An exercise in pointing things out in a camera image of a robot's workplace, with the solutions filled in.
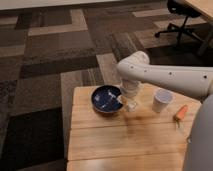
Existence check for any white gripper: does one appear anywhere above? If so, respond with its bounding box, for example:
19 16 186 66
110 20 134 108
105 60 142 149
117 79 139 104

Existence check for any white sponge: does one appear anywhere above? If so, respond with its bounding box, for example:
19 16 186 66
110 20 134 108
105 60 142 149
125 100 137 112

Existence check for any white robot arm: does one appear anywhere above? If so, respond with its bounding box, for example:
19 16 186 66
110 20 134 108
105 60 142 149
117 51 213 171

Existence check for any white ceramic cup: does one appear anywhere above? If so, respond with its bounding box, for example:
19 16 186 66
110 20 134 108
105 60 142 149
152 88 173 113

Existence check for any dark blue bowl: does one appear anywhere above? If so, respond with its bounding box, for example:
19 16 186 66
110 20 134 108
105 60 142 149
91 85 123 114

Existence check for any orange toy carrot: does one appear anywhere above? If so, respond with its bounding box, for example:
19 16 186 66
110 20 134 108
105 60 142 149
173 105 188 127

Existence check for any black office chair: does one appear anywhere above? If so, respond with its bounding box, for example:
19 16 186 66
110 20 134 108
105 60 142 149
154 0 205 44

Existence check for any wooden desk in background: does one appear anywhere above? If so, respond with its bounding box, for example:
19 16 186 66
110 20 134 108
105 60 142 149
184 0 213 21

